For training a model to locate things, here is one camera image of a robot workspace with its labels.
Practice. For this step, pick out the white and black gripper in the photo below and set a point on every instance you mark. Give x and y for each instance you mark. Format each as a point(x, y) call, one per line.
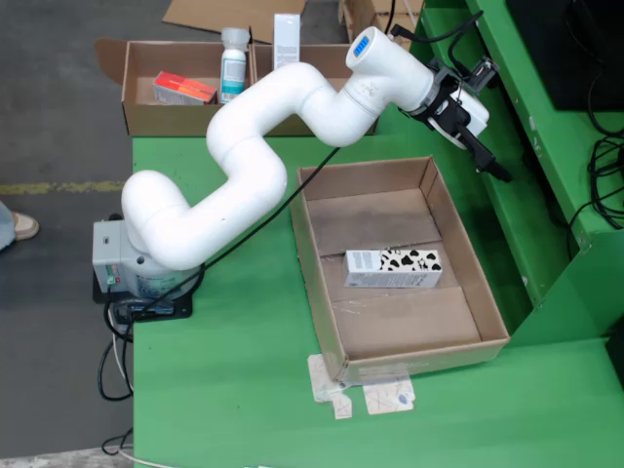
point(470, 114)

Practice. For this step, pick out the cow print hand cream box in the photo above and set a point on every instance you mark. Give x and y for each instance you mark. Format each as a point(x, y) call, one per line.
point(390, 278)

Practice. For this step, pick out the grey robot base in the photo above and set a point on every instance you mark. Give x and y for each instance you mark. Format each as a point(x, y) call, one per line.
point(109, 253)

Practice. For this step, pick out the printed cardboard shipping box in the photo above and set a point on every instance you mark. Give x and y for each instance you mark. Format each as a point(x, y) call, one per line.
point(378, 19)

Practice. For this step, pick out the large shallow cardboard tray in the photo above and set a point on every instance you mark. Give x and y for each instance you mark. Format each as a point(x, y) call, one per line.
point(404, 322)

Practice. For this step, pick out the open brown cardboard box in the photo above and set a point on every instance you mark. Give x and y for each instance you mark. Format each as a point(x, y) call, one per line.
point(322, 61)

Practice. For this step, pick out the plain cardboard shipping box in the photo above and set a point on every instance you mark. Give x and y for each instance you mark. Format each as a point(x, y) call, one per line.
point(356, 14)

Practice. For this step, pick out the tall white product box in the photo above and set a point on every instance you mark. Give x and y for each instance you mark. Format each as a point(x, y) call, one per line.
point(286, 39)

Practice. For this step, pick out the black box-shaped object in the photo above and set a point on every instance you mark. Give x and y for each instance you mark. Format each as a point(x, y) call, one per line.
point(616, 361)

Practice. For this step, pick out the flat cardboard sheet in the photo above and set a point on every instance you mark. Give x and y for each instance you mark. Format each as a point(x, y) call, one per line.
point(219, 14)

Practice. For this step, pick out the cardboard box with side flap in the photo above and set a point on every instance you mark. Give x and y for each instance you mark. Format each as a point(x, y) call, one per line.
point(185, 119)

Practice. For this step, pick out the red orange product box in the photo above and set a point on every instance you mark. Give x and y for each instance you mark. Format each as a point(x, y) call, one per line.
point(183, 88)

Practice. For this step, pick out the black monitor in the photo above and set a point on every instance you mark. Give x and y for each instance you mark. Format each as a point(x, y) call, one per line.
point(560, 49)

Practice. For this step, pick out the green metal shelf rack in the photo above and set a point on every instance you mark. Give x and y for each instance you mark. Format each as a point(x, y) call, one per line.
point(551, 292)

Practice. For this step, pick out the flattened printed carton piece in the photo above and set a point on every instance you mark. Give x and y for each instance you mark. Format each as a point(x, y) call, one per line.
point(390, 397)
point(319, 385)

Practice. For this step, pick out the white bottle with teal label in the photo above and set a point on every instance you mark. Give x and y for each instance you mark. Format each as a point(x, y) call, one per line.
point(233, 63)

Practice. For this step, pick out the beige shoe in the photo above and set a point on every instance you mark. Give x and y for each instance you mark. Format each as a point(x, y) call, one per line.
point(27, 226)

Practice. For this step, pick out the blue jeans leg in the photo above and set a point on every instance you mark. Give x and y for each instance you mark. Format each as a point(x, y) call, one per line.
point(5, 229)

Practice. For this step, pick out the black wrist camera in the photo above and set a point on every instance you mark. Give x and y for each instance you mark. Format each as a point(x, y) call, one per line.
point(480, 73)

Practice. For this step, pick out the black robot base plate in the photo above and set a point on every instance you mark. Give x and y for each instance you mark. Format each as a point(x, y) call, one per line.
point(166, 312)

